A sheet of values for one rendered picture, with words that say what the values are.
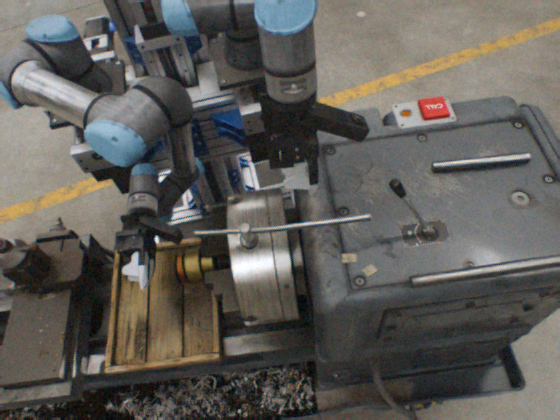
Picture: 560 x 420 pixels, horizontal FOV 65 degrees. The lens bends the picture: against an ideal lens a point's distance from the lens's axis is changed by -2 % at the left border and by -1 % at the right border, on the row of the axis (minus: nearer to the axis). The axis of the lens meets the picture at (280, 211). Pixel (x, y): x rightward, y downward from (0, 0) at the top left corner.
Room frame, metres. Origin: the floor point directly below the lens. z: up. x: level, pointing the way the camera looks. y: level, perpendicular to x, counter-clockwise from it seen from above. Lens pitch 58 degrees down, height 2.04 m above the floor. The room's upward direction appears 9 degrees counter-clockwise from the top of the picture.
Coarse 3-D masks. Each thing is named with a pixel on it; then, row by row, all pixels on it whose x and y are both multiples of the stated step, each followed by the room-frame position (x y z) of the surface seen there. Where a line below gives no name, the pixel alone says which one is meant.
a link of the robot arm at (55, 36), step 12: (36, 24) 1.08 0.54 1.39; (48, 24) 1.08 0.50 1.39; (60, 24) 1.07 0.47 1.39; (72, 24) 1.09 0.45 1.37; (36, 36) 1.03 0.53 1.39; (48, 36) 1.03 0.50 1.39; (60, 36) 1.04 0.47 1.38; (72, 36) 1.06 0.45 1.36; (36, 48) 1.01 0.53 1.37; (48, 48) 1.02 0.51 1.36; (60, 48) 1.03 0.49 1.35; (72, 48) 1.04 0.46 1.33; (84, 48) 1.08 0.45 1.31; (48, 60) 0.99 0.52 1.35; (60, 60) 1.01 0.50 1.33; (72, 60) 1.03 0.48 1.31; (84, 60) 1.05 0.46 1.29; (60, 72) 1.00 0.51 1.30; (72, 72) 1.03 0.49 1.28
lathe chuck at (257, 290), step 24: (264, 192) 0.58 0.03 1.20; (240, 216) 0.51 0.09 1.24; (264, 216) 0.50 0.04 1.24; (240, 240) 0.45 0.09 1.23; (264, 240) 0.45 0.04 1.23; (240, 264) 0.41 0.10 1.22; (264, 264) 0.40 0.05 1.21; (240, 288) 0.37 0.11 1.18; (264, 288) 0.36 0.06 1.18; (240, 312) 0.34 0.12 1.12; (264, 312) 0.33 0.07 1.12
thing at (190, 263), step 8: (200, 248) 0.52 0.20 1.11; (176, 256) 0.51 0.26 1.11; (184, 256) 0.50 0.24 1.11; (192, 256) 0.50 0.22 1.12; (200, 256) 0.50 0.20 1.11; (208, 256) 0.49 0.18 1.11; (216, 256) 0.51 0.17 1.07; (176, 264) 0.49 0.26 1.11; (184, 264) 0.48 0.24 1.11; (192, 264) 0.48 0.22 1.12; (200, 264) 0.48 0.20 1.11; (208, 264) 0.48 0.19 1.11; (216, 264) 0.50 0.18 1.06; (176, 272) 0.47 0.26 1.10; (184, 272) 0.47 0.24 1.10; (192, 272) 0.46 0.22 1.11; (200, 272) 0.46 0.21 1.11; (184, 280) 0.46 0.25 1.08; (192, 280) 0.45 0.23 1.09; (200, 280) 0.45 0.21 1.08
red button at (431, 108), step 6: (438, 96) 0.73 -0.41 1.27; (420, 102) 0.72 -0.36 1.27; (426, 102) 0.72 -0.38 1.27; (432, 102) 0.71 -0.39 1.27; (438, 102) 0.71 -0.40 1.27; (444, 102) 0.71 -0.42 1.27; (420, 108) 0.71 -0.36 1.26; (426, 108) 0.70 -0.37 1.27; (432, 108) 0.69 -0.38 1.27; (438, 108) 0.69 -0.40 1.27; (444, 108) 0.69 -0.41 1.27; (426, 114) 0.68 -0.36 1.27; (432, 114) 0.68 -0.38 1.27; (438, 114) 0.67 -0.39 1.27; (444, 114) 0.67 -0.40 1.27; (450, 114) 0.67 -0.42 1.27
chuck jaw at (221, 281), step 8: (208, 272) 0.46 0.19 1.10; (216, 272) 0.45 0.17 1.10; (224, 272) 0.45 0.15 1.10; (208, 280) 0.44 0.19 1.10; (216, 280) 0.43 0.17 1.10; (224, 280) 0.43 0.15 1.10; (232, 280) 0.43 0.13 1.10; (208, 288) 0.43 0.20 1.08; (216, 288) 0.41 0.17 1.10; (224, 288) 0.41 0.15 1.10; (232, 288) 0.41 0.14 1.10; (216, 296) 0.40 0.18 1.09; (224, 296) 0.39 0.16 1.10; (232, 296) 0.39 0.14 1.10; (224, 304) 0.37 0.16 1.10; (232, 304) 0.37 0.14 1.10; (224, 312) 0.35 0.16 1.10; (232, 312) 0.35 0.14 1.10; (248, 320) 0.34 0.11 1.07; (256, 320) 0.34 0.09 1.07
